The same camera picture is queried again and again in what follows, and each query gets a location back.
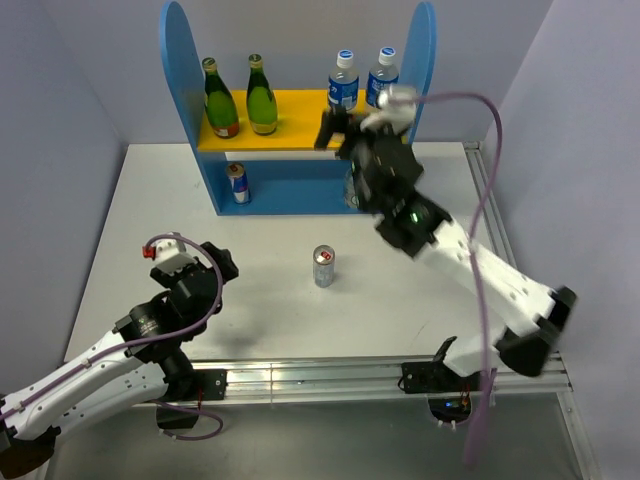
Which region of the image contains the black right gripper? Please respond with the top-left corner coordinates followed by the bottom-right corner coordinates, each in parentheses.
top-left (315, 102), bottom-right (407, 212)

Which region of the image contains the blue label water bottle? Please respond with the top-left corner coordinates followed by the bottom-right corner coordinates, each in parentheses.
top-left (365, 47), bottom-right (399, 109)
top-left (327, 49), bottom-right (359, 111)

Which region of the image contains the blue label water bottle front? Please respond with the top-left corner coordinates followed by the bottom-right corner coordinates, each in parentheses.
top-left (365, 47), bottom-right (399, 109)

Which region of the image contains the green glass bottle gold cap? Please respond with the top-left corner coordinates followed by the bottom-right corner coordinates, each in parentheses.
top-left (246, 53), bottom-right (278, 136)

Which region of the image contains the silver blue can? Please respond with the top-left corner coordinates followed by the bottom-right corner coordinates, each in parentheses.
top-left (225, 162), bottom-right (251, 205)
top-left (313, 245), bottom-right (335, 288)

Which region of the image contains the green glass bottle orange label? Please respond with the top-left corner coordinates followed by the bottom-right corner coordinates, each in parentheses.
top-left (202, 57), bottom-right (240, 139)

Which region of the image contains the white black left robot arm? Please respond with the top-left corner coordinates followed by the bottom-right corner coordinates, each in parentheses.
top-left (1, 233), bottom-right (239, 479)

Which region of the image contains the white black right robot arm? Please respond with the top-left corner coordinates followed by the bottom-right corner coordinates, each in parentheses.
top-left (314, 107), bottom-right (577, 390)

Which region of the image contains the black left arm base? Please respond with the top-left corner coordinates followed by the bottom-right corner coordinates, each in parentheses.
top-left (147, 368), bottom-right (227, 435)

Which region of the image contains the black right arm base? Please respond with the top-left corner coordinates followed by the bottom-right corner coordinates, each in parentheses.
top-left (398, 361), bottom-right (482, 424)

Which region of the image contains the blue and yellow shelf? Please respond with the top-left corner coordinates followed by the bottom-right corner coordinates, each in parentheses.
top-left (159, 1), bottom-right (437, 215)

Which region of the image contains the clear soda water bottle left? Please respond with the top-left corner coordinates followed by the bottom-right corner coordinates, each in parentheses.
top-left (343, 170), bottom-right (358, 209)

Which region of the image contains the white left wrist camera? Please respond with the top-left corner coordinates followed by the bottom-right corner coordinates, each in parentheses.
top-left (142, 232), bottom-right (196, 276)

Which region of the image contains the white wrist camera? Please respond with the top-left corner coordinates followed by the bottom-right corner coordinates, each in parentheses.
top-left (360, 84), bottom-right (418, 135)
top-left (142, 232), bottom-right (196, 276)

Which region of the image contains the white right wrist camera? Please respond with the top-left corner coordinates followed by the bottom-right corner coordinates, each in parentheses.
top-left (360, 84), bottom-right (418, 135)

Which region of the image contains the aluminium front rail frame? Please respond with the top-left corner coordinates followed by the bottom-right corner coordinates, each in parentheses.
top-left (24, 349), bottom-right (601, 480)

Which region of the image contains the aluminium rail frame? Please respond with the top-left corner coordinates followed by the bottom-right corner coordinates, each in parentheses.
top-left (24, 349), bottom-right (601, 480)
top-left (462, 141), bottom-right (546, 351)

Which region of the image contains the aluminium right rail frame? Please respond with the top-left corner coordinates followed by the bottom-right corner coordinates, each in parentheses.
top-left (462, 141), bottom-right (546, 351)

